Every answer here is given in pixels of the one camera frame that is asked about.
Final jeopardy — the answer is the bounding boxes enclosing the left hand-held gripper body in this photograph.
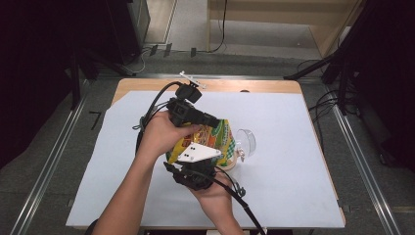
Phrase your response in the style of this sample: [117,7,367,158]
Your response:
[166,70,208,128]

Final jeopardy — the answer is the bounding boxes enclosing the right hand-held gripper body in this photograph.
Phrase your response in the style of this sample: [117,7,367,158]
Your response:
[172,142,222,192]

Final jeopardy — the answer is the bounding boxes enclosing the yellow green refill pouch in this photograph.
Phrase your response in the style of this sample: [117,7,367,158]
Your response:
[165,118,237,168]

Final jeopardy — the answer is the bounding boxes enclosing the clear jar with pink lid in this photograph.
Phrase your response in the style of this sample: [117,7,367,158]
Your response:
[221,128,257,171]

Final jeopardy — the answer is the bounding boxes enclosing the person's right hand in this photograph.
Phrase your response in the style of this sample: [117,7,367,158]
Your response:
[189,172,237,216]

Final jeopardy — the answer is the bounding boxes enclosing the person's left hand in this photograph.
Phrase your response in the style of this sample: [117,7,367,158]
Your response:
[135,110,201,162]

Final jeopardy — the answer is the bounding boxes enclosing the wooden table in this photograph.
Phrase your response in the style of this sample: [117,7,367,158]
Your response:
[66,77,347,231]

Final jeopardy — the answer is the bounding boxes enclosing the white table cloth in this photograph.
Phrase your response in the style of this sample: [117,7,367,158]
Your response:
[66,90,346,229]

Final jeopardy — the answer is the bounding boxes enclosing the black cabinet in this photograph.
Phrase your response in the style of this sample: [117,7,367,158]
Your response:
[106,0,152,65]

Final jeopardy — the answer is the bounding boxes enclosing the black metal stand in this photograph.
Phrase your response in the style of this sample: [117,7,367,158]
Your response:
[69,48,135,111]

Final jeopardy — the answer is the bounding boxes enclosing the black tripod stand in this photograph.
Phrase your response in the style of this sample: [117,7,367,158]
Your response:
[283,0,376,116]

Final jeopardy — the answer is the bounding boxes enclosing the light wooden shelf unit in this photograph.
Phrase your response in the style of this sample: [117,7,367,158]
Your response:
[206,0,365,60]

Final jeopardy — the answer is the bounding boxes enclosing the dark curtain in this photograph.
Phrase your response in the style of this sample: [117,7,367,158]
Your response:
[0,0,77,169]
[351,0,415,172]

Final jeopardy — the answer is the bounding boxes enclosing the left hand-held gripper cable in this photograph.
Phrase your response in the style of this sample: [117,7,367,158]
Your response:
[131,80,182,155]

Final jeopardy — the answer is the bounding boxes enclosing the hand-held gripper cable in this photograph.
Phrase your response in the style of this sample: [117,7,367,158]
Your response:
[131,80,182,155]
[213,165,267,235]

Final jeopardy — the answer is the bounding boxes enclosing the right hand-held gripper cable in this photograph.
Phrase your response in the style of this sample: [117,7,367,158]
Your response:
[213,165,267,235]

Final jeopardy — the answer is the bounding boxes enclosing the metal floor rail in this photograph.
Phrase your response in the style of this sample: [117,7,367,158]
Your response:
[9,97,88,235]
[97,72,327,81]
[325,85,403,235]

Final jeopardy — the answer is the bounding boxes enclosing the white floor cable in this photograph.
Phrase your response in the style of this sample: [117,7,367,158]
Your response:
[129,48,149,74]

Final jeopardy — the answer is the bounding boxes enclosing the thin black hanging cable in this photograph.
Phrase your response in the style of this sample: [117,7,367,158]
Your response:
[208,0,229,54]

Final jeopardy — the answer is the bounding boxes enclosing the black floor cables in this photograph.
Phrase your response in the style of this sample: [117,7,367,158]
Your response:
[296,58,343,142]

